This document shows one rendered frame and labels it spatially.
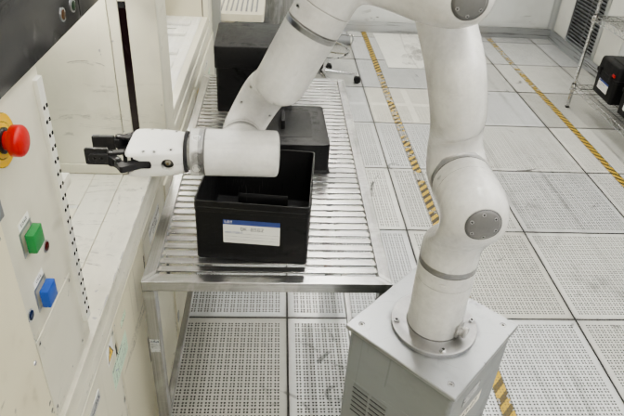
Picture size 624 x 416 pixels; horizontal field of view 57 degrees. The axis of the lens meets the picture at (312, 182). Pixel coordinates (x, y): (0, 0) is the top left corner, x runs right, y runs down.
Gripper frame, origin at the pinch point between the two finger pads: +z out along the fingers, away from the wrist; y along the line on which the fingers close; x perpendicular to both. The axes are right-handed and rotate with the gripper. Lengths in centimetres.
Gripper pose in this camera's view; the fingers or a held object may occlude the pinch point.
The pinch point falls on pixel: (100, 149)
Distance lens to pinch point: 108.9
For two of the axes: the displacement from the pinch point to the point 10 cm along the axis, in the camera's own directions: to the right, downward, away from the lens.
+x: 0.6, -8.5, -5.3
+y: -0.5, -5.3, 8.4
